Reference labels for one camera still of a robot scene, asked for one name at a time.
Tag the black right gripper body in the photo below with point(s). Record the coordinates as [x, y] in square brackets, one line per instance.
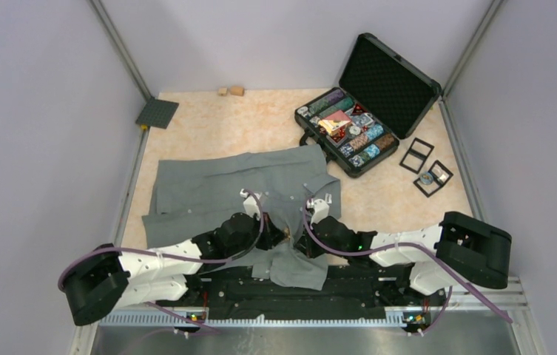
[313, 247]

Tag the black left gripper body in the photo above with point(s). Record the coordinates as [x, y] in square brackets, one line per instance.
[265, 240]

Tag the grey button shirt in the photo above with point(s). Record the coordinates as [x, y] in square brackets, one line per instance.
[191, 197]

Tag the round portrait pin badge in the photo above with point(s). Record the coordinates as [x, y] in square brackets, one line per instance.
[426, 178]

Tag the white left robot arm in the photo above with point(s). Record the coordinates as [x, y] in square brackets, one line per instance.
[110, 277]

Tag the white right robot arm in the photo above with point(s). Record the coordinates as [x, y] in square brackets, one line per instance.
[458, 250]

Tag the playing card deck box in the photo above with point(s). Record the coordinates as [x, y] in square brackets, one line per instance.
[334, 123]

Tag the black poker chip case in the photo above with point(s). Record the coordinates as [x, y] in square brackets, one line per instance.
[385, 96]

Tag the dark grey lego baseplate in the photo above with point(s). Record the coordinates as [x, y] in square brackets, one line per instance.
[157, 113]

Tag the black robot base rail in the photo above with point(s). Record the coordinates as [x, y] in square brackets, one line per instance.
[350, 296]

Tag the black display frame far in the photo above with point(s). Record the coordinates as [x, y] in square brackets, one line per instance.
[416, 155]

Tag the black display frame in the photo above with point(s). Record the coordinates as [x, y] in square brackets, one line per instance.
[441, 177]
[416, 155]

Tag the black display frame near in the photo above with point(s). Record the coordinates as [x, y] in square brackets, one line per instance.
[441, 177]

